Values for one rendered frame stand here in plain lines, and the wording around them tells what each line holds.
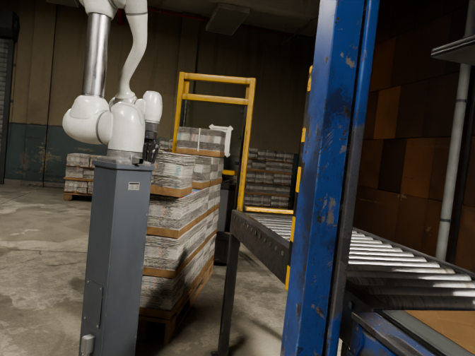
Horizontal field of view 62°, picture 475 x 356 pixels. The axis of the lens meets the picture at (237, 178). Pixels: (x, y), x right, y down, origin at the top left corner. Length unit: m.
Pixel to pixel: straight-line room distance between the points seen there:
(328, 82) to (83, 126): 1.40
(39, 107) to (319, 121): 8.88
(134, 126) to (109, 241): 0.52
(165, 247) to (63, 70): 7.58
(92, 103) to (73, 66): 7.59
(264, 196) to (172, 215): 5.86
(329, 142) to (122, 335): 1.53
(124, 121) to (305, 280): 1.28
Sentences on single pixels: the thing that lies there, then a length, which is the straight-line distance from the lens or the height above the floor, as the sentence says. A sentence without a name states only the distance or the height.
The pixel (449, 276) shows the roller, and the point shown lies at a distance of 1.36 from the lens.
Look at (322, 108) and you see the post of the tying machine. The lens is 0.70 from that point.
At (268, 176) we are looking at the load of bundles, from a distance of 7.97.
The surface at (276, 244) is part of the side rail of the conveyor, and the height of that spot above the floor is 0.79.
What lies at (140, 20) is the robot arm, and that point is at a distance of 2.00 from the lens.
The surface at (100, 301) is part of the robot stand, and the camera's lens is 1.92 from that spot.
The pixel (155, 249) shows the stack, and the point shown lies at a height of 0.52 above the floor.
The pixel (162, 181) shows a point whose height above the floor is 0.91.
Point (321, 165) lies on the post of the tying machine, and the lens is 0.69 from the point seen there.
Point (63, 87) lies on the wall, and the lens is 9.47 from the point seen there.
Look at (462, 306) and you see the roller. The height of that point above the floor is 0.78.
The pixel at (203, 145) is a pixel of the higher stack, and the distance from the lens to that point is 3.34.
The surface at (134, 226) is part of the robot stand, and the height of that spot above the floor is 0.72.
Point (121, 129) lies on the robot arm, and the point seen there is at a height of 1.15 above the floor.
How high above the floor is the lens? 1.08
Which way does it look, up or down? 3 degrees down
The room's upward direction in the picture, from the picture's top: 6 degrees clockwise
